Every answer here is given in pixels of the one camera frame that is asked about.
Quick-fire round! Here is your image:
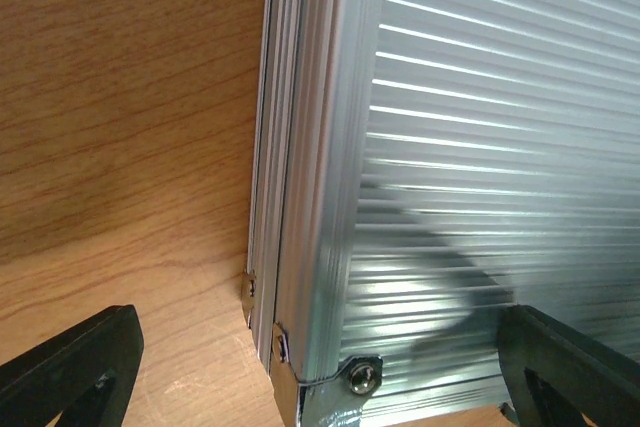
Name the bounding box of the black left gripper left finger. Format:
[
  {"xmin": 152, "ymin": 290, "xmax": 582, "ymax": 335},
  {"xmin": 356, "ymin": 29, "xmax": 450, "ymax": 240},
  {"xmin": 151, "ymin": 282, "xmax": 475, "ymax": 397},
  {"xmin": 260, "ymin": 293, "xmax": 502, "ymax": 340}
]
[{"xmin": 1, "ymin": 305, "xmax": 144, "ymax": 426}]

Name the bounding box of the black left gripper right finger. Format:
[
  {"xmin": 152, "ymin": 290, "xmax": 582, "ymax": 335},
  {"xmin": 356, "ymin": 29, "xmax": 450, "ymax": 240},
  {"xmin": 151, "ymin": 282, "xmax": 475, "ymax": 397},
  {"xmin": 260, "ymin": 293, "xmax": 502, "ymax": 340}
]
[{"xmin": 496, "ymin": 305, "xmax": 639, "ymax": 426}]

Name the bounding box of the aluminium poker case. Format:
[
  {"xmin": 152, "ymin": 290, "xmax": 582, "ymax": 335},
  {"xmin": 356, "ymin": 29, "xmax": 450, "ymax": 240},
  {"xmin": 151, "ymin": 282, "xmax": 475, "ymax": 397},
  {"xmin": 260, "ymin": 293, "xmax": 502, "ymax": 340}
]
[{"xmin": 239, "ymin": 0, "xmax": 640, "ymax": 427}]

